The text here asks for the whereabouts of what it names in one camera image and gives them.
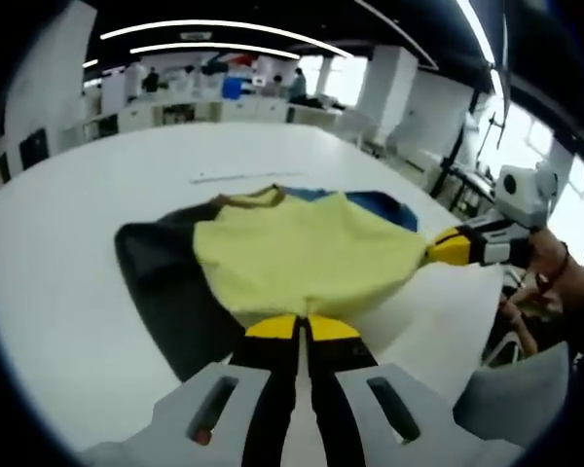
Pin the long curved ceiling light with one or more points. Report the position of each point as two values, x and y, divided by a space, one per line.
224 23

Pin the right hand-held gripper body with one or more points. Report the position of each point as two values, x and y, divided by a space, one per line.
525 194

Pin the long white cabinet counter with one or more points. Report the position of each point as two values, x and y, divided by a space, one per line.
199 112

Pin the blue storage bin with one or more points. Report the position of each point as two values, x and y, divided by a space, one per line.
232 88

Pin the slim white column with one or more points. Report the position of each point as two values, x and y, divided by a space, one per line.
387 92

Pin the grey mesh office chair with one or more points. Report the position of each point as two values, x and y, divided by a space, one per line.
516 394

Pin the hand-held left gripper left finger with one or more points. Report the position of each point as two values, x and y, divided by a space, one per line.
267 389

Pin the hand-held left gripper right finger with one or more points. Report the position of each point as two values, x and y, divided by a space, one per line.
340 389

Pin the person's right hand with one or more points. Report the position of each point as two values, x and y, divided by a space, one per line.
547 258

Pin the black tripod stand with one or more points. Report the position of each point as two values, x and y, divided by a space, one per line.
450 165

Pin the black box by column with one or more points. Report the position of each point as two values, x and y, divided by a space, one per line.
33 148

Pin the white square column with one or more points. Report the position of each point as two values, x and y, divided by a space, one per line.
48 82

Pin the yellow garment with dark sleeves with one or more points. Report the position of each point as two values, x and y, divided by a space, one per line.
297 248

